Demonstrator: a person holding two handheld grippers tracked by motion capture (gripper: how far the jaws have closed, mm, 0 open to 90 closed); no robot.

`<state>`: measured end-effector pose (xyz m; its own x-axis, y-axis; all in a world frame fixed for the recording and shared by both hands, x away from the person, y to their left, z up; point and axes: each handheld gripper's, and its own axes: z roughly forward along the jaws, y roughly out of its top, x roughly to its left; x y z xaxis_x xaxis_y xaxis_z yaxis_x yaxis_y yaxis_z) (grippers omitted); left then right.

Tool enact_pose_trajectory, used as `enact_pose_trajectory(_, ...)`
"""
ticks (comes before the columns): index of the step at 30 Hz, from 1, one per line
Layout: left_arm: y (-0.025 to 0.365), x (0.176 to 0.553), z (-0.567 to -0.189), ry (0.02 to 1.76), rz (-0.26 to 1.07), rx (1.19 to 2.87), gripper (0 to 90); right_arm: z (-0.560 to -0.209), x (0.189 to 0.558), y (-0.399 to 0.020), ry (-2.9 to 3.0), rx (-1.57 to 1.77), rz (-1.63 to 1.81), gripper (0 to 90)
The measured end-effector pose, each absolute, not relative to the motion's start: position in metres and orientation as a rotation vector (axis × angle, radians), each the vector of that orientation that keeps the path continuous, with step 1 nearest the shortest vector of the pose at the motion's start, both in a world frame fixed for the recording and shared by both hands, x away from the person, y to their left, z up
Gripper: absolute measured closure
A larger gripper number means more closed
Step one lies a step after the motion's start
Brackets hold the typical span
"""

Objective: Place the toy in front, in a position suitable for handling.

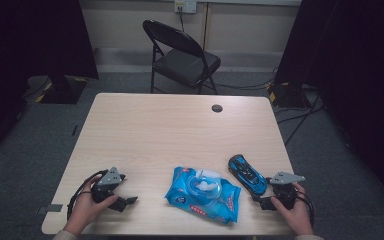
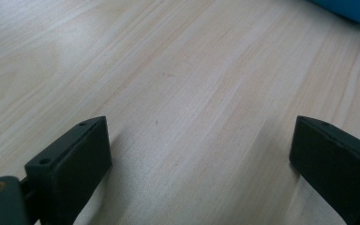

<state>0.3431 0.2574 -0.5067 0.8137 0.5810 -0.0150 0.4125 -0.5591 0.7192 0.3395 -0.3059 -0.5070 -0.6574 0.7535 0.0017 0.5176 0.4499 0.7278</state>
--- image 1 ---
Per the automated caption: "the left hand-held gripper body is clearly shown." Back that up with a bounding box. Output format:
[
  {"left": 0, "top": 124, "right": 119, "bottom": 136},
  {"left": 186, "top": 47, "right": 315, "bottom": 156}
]
[{"left": 90, "top": 166, "right": 127, "bottom": 204}]

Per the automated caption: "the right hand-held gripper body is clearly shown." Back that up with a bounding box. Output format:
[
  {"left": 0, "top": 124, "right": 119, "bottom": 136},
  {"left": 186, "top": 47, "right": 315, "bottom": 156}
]
[{"left": 269, "top": 171, "right": 306, "bottom": 211}]

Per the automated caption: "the blue toy car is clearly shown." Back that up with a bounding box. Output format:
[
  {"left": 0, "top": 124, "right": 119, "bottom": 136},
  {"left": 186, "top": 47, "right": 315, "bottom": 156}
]
[{"left": 227, "top": 153, "right": 268, "bottom": 197}]

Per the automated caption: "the blue wet wipes pack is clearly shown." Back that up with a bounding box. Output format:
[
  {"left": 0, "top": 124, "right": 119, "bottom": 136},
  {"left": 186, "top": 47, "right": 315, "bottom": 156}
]
[{"left": 164, "top": 166, "right": 242, "bottom": 225}]

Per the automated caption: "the person's right hand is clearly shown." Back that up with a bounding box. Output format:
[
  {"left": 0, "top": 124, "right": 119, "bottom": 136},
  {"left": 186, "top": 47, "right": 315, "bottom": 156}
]
[{"left": 270, "top": 183, "right": 314, "bottom": 236}]

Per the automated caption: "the person's left hand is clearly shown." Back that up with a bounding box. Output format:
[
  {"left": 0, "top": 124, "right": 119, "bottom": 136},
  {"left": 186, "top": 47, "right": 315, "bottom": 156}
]
[{"left": 63, "top": 176, "right": 119, "bottom": 236}]

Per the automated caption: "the grey tape strip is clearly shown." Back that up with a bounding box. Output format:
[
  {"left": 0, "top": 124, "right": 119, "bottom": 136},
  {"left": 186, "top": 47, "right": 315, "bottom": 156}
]
[{"left": 36, "top": 203, "right": 64, "bottom": 215}]

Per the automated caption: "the black stand base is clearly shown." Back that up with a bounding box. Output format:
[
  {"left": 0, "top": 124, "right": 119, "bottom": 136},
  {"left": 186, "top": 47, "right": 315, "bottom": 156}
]
[
  {"left": 267, "top": 81, "right": 312, "bottom": 108},
  {"left": 34, "top": 75, "right": 88, "bottom": 105}
]

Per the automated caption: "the black folding chair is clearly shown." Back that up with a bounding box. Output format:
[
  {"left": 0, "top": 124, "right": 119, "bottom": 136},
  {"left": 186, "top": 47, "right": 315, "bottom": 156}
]
[{"left": 142, "top": 19, "right": 222, "bottom": 95}]

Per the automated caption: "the black curtain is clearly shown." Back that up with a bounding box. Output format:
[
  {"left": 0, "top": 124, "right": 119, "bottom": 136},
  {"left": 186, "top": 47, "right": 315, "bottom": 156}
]
[
  {"left": 274, "top": 0, "right": 384, "bottom": 214},
  {"left": 0, "top": 0, "right": 100, "bottom": 164}
]

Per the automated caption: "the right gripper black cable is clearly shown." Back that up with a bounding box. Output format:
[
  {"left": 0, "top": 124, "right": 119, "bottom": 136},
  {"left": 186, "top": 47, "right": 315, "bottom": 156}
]
[{"left": 296, "top": 191, "right": 316, "bottom": 228}]

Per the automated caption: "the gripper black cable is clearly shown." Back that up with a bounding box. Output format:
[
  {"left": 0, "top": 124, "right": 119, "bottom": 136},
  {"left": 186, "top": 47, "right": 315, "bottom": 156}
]
[
  {"left": 296, "top": 191, "right": 316, "bottom": 228},
  {"left": 66, "top": 169, "right": 109, "bottom": 221}
]

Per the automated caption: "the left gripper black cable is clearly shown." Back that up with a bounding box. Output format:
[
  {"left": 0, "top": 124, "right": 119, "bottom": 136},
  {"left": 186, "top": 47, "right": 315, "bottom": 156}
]
[{"left": 66, "top": 169, "right": 109, "bottom": 221}]

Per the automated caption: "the black floor cable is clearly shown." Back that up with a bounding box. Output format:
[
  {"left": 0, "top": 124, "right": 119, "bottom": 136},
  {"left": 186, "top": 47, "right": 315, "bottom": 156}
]
[
  {"left": 274, "top": 93, "right": 326, "bottom": 148},
  {"left": 213, "top": 77, "right": 277, "bottom": 92}
]

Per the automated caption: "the black socket cable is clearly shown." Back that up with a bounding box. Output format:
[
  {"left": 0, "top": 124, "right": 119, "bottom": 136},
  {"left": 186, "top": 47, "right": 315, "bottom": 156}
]
[{"left": 178, "top": 6, "right": 185, "bottom": 33}]

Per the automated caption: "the white wall socket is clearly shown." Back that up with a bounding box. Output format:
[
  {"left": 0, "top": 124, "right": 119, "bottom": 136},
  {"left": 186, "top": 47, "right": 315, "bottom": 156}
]
[{"left": 174, "top": 0, "right": 198, "bottom": 14}]

